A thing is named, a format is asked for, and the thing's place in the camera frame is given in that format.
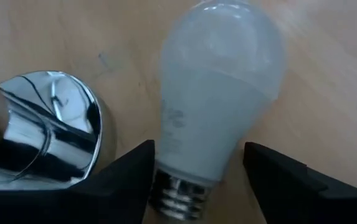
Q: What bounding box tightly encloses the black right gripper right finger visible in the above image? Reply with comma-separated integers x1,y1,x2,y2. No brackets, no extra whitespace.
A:
242,141,357,224

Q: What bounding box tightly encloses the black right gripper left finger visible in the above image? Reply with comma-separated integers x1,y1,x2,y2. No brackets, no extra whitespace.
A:
0,139,156,224

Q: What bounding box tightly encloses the chrome lamp socket base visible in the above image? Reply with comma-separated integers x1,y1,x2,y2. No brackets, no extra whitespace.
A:
0,70,117,191

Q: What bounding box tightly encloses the white frosted lightbulb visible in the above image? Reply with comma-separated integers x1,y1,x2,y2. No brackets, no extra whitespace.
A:
148,0,288,222

